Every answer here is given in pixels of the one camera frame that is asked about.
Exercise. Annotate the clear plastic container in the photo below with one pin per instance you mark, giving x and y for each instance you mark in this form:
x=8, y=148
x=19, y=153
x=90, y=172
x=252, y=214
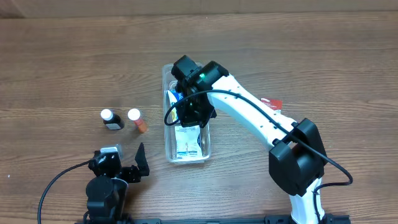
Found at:
x=170, y=96

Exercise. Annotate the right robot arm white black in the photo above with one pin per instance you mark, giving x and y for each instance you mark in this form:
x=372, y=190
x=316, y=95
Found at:
x=296, y=153

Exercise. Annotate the orange tablet tube white cap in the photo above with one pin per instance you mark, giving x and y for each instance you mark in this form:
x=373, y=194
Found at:
x=135, y=116

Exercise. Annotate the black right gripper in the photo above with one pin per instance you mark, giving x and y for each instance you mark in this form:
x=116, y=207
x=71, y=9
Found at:
x=195, y=115

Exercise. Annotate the red white medicine box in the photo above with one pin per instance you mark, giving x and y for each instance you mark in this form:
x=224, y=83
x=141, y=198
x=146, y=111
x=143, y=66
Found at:
x=276, y=105

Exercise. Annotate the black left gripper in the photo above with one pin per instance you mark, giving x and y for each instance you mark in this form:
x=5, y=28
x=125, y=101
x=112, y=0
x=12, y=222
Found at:
x=125, y=172

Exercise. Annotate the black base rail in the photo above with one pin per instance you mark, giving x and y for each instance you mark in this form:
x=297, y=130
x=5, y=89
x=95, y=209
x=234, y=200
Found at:
x=271, y=219

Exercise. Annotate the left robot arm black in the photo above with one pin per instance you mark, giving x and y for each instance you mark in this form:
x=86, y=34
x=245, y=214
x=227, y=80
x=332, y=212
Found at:
x=107, y=191

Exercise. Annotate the dark syrup bottle white cap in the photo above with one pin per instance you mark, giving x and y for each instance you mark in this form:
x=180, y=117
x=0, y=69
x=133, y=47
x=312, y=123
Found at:
x=111, y=120

